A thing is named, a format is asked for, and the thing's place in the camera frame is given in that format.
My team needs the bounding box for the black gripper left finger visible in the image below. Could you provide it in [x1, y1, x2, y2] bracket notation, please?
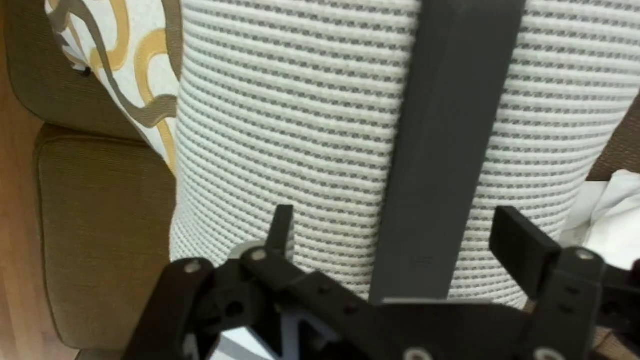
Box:
[122, 203, 377, 360]

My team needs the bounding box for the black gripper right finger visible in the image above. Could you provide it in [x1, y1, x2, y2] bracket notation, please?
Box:
[488, 205, 640, 360]

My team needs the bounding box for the white cloth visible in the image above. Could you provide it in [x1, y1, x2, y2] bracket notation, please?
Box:
[558, 168, 640, 271]

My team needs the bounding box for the brown fabric sofa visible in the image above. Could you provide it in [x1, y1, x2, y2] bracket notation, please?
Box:
[7, 0, 640, 352]

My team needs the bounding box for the grey white striped pillow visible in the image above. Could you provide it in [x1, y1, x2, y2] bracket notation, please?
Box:
[169, 0, 640, 312]

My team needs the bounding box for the wavy patterned yellow brown pillow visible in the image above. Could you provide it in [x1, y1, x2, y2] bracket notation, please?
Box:
[44, 0, 186, 176]

